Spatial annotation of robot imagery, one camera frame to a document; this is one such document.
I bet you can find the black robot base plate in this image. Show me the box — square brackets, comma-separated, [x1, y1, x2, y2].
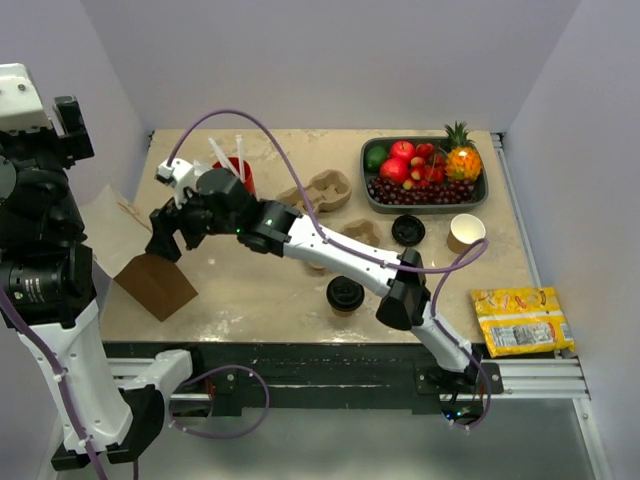
[99, 341, 501, 418]

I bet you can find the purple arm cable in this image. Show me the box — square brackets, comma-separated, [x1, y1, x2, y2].
[167, 108, 492, 431]
[0, 289, 271, 480]

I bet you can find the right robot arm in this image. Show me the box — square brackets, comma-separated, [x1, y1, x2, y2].
[146, 162, 481, 393]

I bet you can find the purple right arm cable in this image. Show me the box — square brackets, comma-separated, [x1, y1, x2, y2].
[167, 108, 492, 431]

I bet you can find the bunch of dark red grapes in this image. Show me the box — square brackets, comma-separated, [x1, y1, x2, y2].
[366, 178, 479, 206]

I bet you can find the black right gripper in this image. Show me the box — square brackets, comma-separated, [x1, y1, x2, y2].
[147, 177, 243, 260]

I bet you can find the red apple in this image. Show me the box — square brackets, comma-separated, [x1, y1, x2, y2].
[379, 158, 410, 184]
[389, 140, 416, 162]

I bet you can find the pineapple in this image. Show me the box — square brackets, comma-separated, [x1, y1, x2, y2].
[444, 121, 483, 183]

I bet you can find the brown paper bag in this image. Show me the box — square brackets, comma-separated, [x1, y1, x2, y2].
[80, 185, 197, 321]

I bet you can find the open brown paper cup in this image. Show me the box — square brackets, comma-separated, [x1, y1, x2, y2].
[446, 213, 486, 254]

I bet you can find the green lime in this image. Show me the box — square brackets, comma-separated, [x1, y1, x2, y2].
[364, 145, 389, 173]

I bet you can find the red straw holder cup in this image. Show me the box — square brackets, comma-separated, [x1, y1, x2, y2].
[212, 157, 257, 196]

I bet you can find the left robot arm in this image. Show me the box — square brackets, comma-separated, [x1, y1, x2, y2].
[1, 63, 207, 471]

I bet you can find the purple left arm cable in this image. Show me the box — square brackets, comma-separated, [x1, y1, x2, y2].
[0, 289, 271, 480]

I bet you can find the single pulp cup carrier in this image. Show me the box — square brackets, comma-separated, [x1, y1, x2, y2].
[339, 218, 383, 247]

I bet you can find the yellow snack bag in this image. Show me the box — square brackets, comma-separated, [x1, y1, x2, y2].
[471, 287, 575, 358]

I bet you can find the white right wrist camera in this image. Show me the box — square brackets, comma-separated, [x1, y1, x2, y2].
[155, 158, 211, 208]

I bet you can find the brown paper coffee cup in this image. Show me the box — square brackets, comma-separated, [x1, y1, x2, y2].
[331, 304, 358, 317]

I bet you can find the aluminium frame rail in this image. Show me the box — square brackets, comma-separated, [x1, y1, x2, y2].
[108, 358, 590, 400]

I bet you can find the grey fruit tray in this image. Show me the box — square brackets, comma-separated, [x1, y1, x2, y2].
[360, 136, 489, 215]

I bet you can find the black coffee cup lid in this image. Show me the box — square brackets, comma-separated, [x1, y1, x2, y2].
[326, 276, 365, 308]

